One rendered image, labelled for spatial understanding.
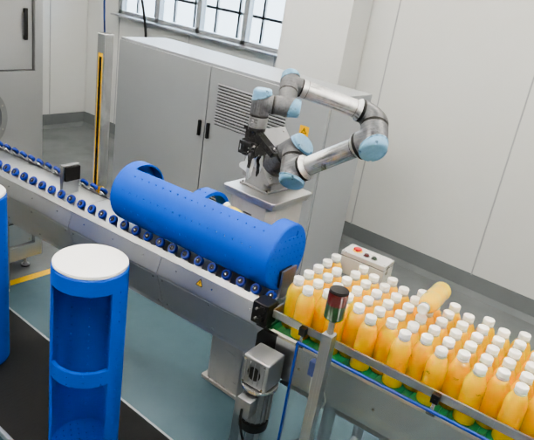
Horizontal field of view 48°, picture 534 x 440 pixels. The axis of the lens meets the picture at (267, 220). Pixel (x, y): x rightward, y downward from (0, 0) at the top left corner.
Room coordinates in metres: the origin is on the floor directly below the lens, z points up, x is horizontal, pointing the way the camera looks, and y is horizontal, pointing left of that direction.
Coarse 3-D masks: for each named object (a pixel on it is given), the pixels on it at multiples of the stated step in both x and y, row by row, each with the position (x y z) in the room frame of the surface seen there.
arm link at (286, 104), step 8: (288, 88) 2.35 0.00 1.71; (280, 96) 2.32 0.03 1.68; (288, 96) 2.32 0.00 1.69; (296, 96) 2.35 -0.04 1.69; (280, 104) 2.29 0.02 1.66; (288, 104) 2.29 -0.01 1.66; (296, 104) 2.30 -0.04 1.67; (272, 112) 2.29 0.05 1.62; (280, 112) 2.29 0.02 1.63; (288, 112) 2.29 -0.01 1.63; (296, 112) 2.29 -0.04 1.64
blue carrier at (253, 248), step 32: (128, 192) 2.42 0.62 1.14; (160, 192) 2.36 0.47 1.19; (192, 192) 2.33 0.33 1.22; (160, 224) 2.30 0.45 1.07; (192, 224) 2.22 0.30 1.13; (224, 224) 2.16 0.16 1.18; (256, 224) 2.13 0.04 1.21; (288, 224) 2.13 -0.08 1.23; (224, 256) 2.12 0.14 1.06; (256, 256) 2.04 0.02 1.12; (288, 256) 2.14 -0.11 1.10
